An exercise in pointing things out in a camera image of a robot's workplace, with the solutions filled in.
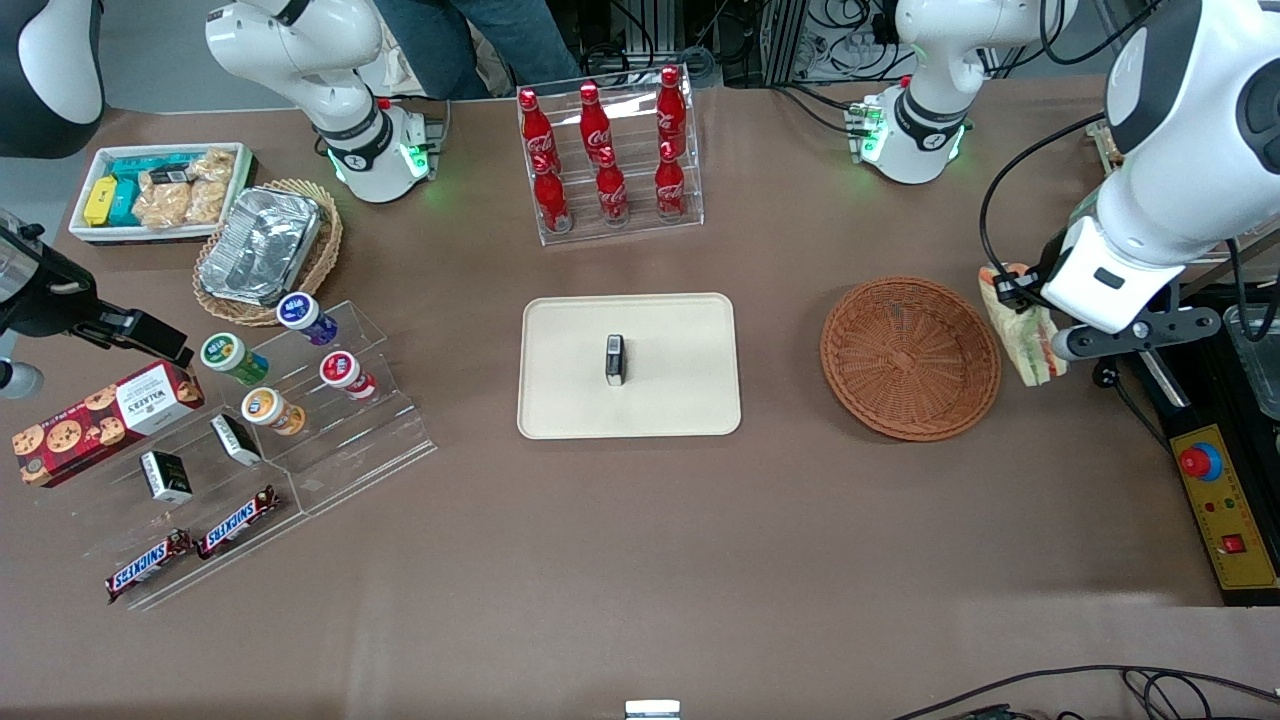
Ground thin black cable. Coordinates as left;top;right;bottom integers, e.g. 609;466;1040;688
890;664;1280;720

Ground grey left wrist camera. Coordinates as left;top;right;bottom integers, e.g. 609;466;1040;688
1052;306;1223;363

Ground Snickers chocolate bar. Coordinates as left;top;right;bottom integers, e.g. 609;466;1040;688
105;529;193;605
196;485;282;561

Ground brown round wicker basket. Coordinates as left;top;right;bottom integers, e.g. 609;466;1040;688
820;277;1002;442

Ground light oval wicker basket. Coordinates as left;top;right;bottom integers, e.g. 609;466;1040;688
193;179;344;328

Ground clear acrylic stepped shelf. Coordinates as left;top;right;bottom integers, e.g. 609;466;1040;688
75;300;438;613

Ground cream plastic tray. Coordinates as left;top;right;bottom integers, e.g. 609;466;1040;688
517;293;742;440

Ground black cable with plug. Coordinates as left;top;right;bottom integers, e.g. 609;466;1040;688
1090;358;1161;421

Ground yellow control box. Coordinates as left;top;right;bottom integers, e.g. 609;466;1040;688
1170;424;1280;593

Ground purple lidded gum jar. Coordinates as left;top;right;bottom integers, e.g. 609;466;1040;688
277;292;340;347

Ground triangle sandwich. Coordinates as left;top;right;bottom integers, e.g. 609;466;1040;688
978;263;1070;388

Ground white plastic bin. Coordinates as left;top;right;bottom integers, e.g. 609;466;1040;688
68;142;257;246

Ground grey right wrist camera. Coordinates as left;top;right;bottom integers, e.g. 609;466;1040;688
0;358;46;402

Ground red Walkers shortbread box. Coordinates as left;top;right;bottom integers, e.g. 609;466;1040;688
12;359;206;489

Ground aluminium foil tray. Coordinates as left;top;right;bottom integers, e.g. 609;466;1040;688
198;187;323;307

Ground yellow snack pack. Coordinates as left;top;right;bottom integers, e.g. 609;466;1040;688
83;176;119;228

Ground red lidded gum jar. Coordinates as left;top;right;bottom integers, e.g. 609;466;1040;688
319;351;379;402

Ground clear plastic tub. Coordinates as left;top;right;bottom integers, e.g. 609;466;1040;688
1222;305;1280;422

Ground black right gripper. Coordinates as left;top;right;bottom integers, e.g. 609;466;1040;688
0;228;194;368

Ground black metal equipment rack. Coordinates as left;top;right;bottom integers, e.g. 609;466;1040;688
585;0;901;91

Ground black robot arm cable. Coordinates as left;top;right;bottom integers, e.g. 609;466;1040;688
978;113;1109;293

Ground clear acrylic bread case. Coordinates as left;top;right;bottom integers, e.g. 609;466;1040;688
1088;115;1280;271

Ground green lidded gum jar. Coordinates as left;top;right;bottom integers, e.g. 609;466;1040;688
200;332;271;388

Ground blue jeans legs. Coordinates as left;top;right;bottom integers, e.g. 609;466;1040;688
372;0;583;101

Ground red emergency stop button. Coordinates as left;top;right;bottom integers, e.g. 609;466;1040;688
1178;442;1223;483

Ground black equipment stand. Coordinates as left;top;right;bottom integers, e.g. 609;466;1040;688
1140;285;1280;608

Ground orange lidded gum jar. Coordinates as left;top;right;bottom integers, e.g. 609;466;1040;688
241;387;308;437

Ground red cola bottle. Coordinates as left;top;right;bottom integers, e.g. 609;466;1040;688
656;66;688;151
519;88;558;169
595;146;629;226
533;153;572;234
579;82;613;161
654;142;687;222

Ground clear acrylic bottle rack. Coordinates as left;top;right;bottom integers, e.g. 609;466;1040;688
516;68;704;247

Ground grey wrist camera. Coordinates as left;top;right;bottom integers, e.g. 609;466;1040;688
1052;306;1223;363
0;358;46;402

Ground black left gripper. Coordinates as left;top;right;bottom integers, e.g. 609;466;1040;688
996;228;1075;312

